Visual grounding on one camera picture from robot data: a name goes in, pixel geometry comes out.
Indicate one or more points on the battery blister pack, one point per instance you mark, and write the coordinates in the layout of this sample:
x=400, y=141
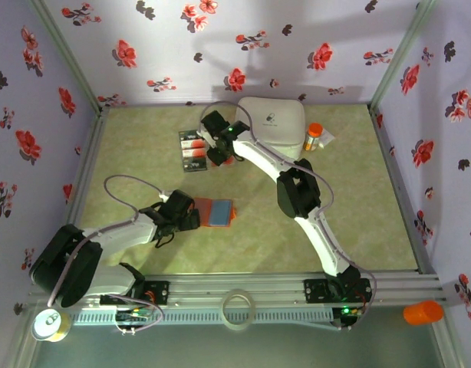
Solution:
x=183, y=161

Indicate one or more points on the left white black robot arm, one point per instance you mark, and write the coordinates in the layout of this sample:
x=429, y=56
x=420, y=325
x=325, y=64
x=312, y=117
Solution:
x=120, y=234

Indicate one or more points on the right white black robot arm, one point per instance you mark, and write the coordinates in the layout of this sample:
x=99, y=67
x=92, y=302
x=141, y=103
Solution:
x=258, y=153

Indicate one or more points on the red white credit card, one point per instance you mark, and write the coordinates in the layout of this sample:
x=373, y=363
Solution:
x=230, y=160
x=195, y=144
x=195, y=154

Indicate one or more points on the black credit card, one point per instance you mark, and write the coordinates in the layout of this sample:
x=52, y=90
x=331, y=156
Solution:
x=189, y=135
x=195, y=165

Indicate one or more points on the white pill case box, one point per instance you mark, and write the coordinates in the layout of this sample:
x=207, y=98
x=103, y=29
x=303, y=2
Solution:
x=274, y=119

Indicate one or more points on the orange-capped pill bottle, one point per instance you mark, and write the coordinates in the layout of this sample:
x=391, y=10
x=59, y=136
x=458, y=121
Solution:
x=314, y=132

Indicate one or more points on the clear tape roll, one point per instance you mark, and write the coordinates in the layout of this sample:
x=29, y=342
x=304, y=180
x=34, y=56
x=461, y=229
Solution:
x=222, y=309

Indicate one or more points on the white paper leaflet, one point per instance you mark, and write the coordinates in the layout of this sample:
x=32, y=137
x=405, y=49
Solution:
x=328, y=137

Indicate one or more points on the green circuit board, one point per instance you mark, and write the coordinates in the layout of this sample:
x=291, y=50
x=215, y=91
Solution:
x=134, y=315
x=346, y=311

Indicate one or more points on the yellow tape roll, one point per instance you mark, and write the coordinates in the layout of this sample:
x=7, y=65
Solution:
x=51, y=326

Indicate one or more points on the orange plastic cup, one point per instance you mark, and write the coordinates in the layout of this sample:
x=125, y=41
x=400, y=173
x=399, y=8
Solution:
x=423, y=312

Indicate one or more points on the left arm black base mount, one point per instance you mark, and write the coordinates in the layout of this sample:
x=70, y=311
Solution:
x=159, y=291

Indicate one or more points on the aluminium front frame rail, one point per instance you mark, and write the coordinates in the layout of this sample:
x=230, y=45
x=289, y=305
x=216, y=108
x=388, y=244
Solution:
x=220, y=283

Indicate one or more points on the aluminium side rail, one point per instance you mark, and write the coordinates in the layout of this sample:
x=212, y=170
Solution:
x=90, y=145
x=389, y=161

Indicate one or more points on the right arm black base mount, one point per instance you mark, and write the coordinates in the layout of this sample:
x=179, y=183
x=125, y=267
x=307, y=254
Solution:
x=316, y=291

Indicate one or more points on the aluminium corner post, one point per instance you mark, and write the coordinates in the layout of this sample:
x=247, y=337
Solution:
x=398, y=57
x=69, y=57

